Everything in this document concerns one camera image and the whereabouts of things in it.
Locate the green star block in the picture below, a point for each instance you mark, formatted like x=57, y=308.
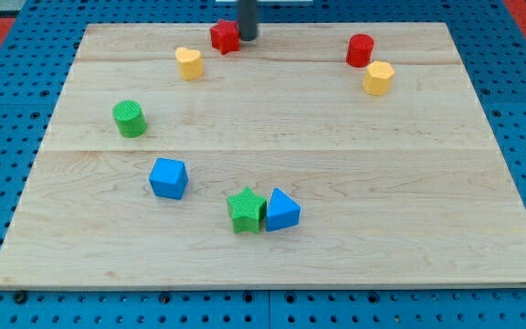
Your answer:
x=246, y=210

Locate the red cylinder block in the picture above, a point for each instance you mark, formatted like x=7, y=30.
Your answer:
x=360, y=49

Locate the yellow heart block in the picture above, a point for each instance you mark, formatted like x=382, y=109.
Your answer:
x=190, y=63

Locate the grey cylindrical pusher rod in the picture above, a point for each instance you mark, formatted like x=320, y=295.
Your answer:
x=247, y=19

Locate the red star block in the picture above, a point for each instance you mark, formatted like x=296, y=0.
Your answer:
x=224, y=36

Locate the blue triangle block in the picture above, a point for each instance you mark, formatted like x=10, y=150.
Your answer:
x=283, y=211

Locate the yellow hexagon block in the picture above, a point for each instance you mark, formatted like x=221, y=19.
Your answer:
x=378, y=78

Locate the light wooden board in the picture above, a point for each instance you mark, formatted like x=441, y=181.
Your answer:
x=407, y=190

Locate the green cylinder block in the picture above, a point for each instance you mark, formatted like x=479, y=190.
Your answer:
x=129, y=118

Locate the blue cube block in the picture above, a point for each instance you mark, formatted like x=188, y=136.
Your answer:
x=168, y=178

